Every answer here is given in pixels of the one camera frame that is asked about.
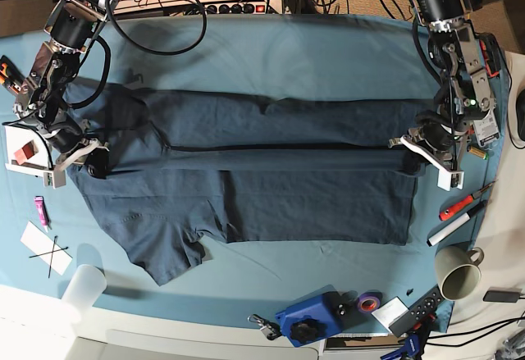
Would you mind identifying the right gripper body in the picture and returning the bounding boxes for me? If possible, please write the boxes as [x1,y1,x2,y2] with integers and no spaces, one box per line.
[39,117,84,153]

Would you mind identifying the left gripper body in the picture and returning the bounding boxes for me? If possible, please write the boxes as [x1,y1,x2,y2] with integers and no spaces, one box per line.
[415,110,466,158]

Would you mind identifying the dark blue T-shirt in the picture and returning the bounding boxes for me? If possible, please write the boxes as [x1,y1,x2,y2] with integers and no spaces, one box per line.
[68,85,429,285]

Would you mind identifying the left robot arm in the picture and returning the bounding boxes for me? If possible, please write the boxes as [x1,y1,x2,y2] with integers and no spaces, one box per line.
[390,0,496,190]

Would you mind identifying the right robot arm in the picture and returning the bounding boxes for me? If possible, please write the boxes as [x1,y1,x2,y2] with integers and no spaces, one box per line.
[1,0,119,179]

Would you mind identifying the small red wooden block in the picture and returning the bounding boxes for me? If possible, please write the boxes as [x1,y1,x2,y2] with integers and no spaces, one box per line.
[14,140,39,165]

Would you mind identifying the AA battery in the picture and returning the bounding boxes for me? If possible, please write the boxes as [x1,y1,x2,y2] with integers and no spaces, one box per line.
[467,145,489,160]

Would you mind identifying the white notepad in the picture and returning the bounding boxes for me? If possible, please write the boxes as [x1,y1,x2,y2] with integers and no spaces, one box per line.
[4,126,53,177]

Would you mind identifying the clear plastic bit case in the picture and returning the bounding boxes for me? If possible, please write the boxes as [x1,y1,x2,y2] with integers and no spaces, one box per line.
[473,111,500,148]

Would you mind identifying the pink glue tube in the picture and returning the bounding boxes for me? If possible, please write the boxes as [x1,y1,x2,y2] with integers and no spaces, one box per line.
[34,196,50,232]

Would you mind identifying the black white marker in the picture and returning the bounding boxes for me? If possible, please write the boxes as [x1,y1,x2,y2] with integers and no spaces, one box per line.
[427,200,487,247]

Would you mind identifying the orange black utility knife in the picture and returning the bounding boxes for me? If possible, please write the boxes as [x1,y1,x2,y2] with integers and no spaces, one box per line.
[1,55,24,95]

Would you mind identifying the black hairpin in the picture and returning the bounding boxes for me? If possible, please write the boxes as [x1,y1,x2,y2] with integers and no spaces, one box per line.
[29,246,69,258]
[48,235,58,279]

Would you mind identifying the light blue table cloth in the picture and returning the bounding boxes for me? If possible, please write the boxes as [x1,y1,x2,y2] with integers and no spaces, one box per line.
[0,12,509,334]

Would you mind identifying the computer mouse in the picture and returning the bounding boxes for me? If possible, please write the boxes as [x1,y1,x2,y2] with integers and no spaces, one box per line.
[515,89,525,141]

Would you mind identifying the orange black tool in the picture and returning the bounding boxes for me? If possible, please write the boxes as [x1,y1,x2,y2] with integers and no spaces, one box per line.
[478,33,501,78]

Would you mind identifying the white paper card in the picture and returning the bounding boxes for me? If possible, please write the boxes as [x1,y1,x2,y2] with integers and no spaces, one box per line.
[21,221,72,276]

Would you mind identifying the translucent plastic cup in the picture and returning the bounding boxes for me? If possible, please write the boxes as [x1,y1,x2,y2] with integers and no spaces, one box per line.
[62,264,107,317]

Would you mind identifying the beige ceramic mug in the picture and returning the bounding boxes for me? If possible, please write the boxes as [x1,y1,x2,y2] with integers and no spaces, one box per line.
[434,246,485,301]

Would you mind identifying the purple tape roll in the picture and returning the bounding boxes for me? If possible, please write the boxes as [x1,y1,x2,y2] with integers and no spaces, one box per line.
[356,291,383,314]

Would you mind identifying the black remote control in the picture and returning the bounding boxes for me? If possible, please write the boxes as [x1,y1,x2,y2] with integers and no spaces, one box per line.
[388,285,445,337]

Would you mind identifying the white sticky note pad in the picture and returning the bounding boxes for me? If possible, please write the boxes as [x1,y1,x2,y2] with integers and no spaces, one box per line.
[372,297,409,331]

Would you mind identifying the black power adapter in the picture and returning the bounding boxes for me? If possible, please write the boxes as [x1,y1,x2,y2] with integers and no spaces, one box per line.
[482,289,523,303]

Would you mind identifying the blue plastic box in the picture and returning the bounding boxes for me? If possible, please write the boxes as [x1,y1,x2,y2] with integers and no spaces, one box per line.
[275,293,346,347]

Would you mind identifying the blue clamp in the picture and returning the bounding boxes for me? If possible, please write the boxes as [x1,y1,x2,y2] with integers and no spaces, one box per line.
[380,313,436,360]

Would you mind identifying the black knob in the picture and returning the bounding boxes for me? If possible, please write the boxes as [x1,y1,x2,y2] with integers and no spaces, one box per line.
[290,319,318,344]

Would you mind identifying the metal carabiner keyring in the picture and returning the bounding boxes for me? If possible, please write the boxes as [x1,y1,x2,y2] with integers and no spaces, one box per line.
[247,314,281,340]

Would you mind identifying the red handled screwdriver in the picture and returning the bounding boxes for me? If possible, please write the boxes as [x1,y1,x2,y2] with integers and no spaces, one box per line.
[438,181,494,221]

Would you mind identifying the power strip with red switch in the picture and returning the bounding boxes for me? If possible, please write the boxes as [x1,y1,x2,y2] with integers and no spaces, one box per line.
[204,2,283,15]

